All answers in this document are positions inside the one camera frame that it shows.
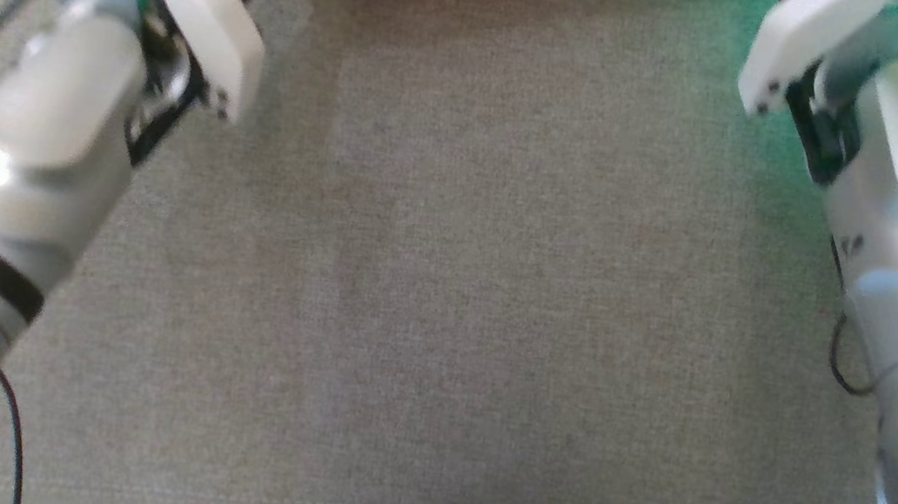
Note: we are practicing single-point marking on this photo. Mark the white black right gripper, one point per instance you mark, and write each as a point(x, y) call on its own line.
point(794, 46)

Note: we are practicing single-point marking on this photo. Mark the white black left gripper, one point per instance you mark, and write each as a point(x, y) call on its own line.
point(211, 34)

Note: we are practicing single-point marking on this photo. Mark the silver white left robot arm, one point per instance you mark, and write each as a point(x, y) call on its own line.
point(7, 207)

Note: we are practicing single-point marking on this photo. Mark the grey fabric sofa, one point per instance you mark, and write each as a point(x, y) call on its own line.
point(453, 288)

